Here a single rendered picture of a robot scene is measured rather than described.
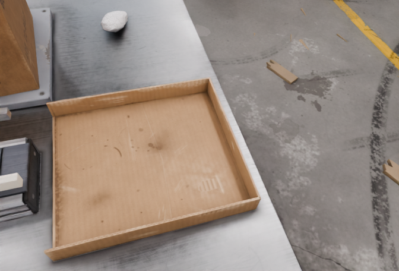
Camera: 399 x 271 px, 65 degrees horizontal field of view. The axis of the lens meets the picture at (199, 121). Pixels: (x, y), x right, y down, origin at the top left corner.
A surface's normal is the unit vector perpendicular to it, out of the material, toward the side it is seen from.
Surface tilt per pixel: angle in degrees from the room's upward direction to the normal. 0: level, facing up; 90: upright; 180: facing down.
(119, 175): 0
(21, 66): 90
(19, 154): 0
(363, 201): 0
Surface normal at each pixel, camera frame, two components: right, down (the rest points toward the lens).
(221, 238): 0.06, -0.61
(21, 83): 0.35, 0.75
